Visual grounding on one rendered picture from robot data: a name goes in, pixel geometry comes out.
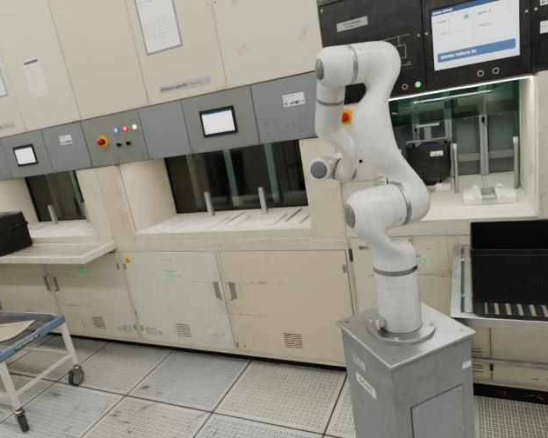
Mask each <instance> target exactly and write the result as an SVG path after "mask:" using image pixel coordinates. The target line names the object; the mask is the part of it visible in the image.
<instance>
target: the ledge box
mask: <svg viewBox="0 0 548 438"><path fill-rule="evenodd" d="M27 224H29V223H28V222H27V221H26V220H25V217H24V215H23V212H22V211H20V210H19V211H5V212H0V257H1V256H5V255H8V254H10V253H12V252H15V251H18V250H19V249H24V248H27V247H29V246H31V245H32V240H31V238H30V232H29V229H28V226H27Z"/></svg>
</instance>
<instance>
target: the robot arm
mask: <svg viewBox="0 0 548 438"><path fill-rule="evenodd" d="M400 67H401V62H400V56H399V54H398V51H397V49H396V48H395V47H394V46H393V45H392V44H390V43H387V42H382V41H375V42H366V43H354V44H347V45H340V46H331V47H325V48H323V49H321V50H320V51H319V53H318V54H317V58H316V61H315V73H316V77H317V96H316V116H315V132H316V134H317V136H318V137H320V138H321V139H323V140H325V141H326V142H328V143H330V144H331V145H333V146H334V147H335V148H337V149H338V150H339V152H338V153H336V152H333V151H329V152H326V153H323V154H322V155H321V156H319V157H317V158H315V159H313V160H312V161H311V162H310V164H309V166H308V172H309V175H310V177H311V178H312V179H313V180H315V181H318V182H322V181H325V180H326V179H333V180H337V181H340V182H344V183H350V182H351V181H353V179H354V178H355V175H356V171H357V165H358V151H357V148H356V145H355V143H354V142H353V141H352V139H351V137H350V136H349V135H348V134H347V133H346V132H345V131H344V130H343V128H342V126H341V124H342V117H343V109H344V95H345V87H346V85H351V84H356V83H364V85H365V87H366V92H365V94H364V97H363V98H362V100H361V101H360V102H359V103H358V105H357V107H356V108H355V109H354V111H353V114H352V119H351V122H352V128H353V132H354V136H355V139H356V143H357V146H358V150H359V152H360V154H361V156H362V157H363V159H364V160H365V161H366V162H367V163H369V164H370V165H371V166H372V167H374V168H376V169H379V170H380V171H382V172H383V173H384V175H385V176H386V178H387V180H388V182H389V183H388V184H385V185H380V186H377V187H373V188H369V189H363V190H360V191H358V192H356V193H354V194H353V195H351V196H350V197H349V198H348V199H347V201H346V203H345V206H344V219H345V221H346V223H347V224H348V226H349V227H350V228H351V230H352V231H354V232H355V233H356V234H357V235H358V236H359V237H360V238H361V239H362V240H363V241H364V242H365V243H366V244H367V246H368V248H369V249H370V252H371V258H372V264H373V272H374V280H375V288H376V295H377V303H378V312H377V313H375V314H374V315H372V316H371V317H370V319H369V320H368V323H367V326H368V330H369V332H370V333H371V335H373V336H374V337H375V338H377V339H379V340H380V341H382V342H388V343H393V344H412V343H416V342H421V341H423V340H425V339H427V338H429V337H430V336H432V334H433V333H434V332H435V329H436V323H435V321H434V319H433V318H432V317H431V316H430V315H429V314H427V313H426V312H424V311H422V310H421V301H420V291H419V280H418V260H417V253H416V250H415V248H414V246H413V245H412V244H411V243H410V242H407V241H406V240H402V239H397V238H391V237H388V235H387V230H388V229H394V228H396V227H400V226H404V225H407V224H411V223H414V222H418V221H420V220H421V219H423V218H424V217H425V216H426V215H427V213H428V212H429V210H430V207H431V199H430V194H429V192H428V189H427V188H426V187H425V185H424V183H423V181H422V180H421V179H420V177H419V176H418V175H417V173H416V172H415V171H414V170H413V169H412V167H411V166H410V165H409V164H408V162H406V161H405V159H404V158H403V156H402V155H401V153H400V151H399V149H398V146H397V144H396V141H395V137H394V134H393V129H392V125H391V118H390V112H389V99H390V95H391V91H392V89H393V86H394V84H395V82H396V81H397V79H398V75H399V72H400Z"/></svg>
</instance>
